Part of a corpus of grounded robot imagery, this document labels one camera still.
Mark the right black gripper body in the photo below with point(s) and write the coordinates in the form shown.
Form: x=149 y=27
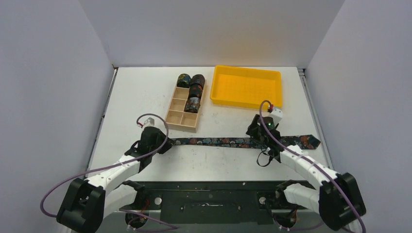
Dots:
x=256 y=131

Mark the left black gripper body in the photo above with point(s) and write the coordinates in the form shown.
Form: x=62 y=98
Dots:
x=161 y=141

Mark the wooden compartment box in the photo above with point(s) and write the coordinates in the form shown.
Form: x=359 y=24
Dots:
x=177 y=118

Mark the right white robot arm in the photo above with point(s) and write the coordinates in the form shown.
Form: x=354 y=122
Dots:
x=335 y=197

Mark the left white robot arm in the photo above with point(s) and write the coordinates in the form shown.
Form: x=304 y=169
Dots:
x=87 y=202

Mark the yellow plastic tray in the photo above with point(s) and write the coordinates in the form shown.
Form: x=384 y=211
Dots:
x=245 y=87

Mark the rolled tie blue yellow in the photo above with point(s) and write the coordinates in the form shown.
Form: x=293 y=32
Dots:
x=183 y=80

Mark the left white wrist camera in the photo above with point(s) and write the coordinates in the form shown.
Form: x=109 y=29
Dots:
x=150 y=122

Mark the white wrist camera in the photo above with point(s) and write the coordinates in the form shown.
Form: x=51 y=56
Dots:
x=150 y=122
x=275 y=113

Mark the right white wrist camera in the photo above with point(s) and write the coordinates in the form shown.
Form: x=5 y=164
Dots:
x=275 y=113

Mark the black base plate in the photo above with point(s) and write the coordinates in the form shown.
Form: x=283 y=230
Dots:
x=216 y=203

